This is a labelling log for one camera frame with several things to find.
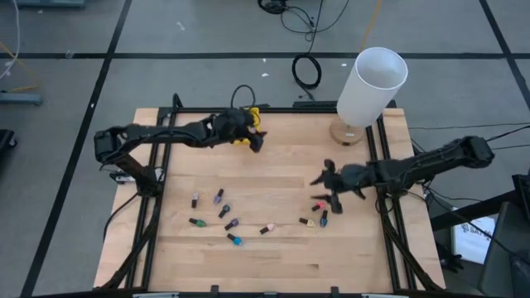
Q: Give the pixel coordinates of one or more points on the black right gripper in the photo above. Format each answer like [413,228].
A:
[350,178]

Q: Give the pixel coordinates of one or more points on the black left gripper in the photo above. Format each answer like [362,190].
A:
[232,124]

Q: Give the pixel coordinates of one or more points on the red nail polish bottle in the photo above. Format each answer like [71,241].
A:
[319,205]

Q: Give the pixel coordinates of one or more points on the dark blue nail polish bottle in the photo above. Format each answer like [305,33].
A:
[324,218]

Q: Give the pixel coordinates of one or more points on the yellow nail polish bottle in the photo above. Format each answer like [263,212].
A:
[307,222]

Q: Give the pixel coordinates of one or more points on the bottles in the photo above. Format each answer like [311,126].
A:
[218,196]

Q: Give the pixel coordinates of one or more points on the pink nail polish bottle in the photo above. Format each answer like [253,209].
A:
[267,228]

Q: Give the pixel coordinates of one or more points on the white nail polish bottle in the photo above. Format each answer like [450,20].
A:
[194,200]

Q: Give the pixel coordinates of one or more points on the purple nail polish bottle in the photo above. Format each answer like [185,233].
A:
[231,224]

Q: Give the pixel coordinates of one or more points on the green nail polish bottle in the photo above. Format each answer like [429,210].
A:
[198,222]

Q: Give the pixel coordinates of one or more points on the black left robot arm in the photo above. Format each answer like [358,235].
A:
[165,133]

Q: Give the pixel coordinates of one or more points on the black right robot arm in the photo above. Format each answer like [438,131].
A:
[435,161]

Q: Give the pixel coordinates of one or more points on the teal nail polish bottle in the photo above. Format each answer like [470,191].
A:
[224,210]

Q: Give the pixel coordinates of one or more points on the light blue nail polish bottle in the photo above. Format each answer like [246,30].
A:
[234,239]

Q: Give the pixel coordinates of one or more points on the yellow plastic basket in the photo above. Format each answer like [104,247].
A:
[256,118]

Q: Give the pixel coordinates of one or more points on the white lamp with wooden base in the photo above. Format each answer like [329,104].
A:
[372,91]

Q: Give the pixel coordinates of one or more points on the white printed sign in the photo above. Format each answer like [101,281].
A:
[474,240]

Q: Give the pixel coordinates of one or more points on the black office chair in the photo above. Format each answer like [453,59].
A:
[507,248]

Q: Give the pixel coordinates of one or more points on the black aluminium table frame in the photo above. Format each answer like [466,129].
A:
[269,110]

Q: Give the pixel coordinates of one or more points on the blue-grey floor rail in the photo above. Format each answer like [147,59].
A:
[20,98]
[49,3]

